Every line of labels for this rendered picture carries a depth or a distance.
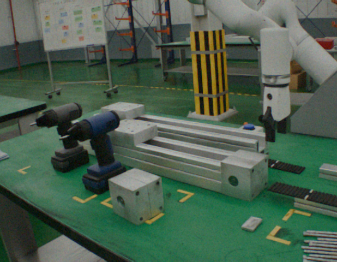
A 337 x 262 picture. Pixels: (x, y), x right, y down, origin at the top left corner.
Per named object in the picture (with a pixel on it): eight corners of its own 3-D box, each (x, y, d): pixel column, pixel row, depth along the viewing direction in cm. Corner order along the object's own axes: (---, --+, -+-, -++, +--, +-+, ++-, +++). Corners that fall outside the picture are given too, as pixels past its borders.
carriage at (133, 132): (158, 143, 120) (156, 124, 118) (135, 153, 113) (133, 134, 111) (127, 136, 131) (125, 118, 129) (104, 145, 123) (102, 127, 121)
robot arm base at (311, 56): (327, 84, 146) (298, 55, 150) (354, 55, 131) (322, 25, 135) (309, 100, 135) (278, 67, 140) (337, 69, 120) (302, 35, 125)
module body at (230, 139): (269, 157, 114) (269, 133, 111) (254, 168, 107) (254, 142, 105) (112, 126, 166) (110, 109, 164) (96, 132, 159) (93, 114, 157)
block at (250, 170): (271, 183, 97) (271, 152, 94) (250, 202, 88) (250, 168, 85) (244, 176, 102) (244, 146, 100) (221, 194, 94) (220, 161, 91)
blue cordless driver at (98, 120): (131, 179, 108) (121, 110, 101) (80, 206, 94) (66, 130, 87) (114, 173, 113) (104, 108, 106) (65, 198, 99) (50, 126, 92)
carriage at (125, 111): (146, 120, 150) (144, 104, 148) (127, 127, 142) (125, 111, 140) (121, 116, 160) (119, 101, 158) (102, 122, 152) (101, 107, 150)
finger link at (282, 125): (286, 113, 104) (286, 134, 106) (290, 111, 106) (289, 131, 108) (276, 112, 106) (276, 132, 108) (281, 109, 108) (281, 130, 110)
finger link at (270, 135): (271, 123, 97) (271, 145, 99) (275, 120, 99) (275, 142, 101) (260, 121, 99) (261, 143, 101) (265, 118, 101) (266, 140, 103)
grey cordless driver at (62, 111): (92, 161, 125) (83, 102, 119) (47, 181, 111) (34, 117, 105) (80, 157, 130) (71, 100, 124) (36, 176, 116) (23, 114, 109)
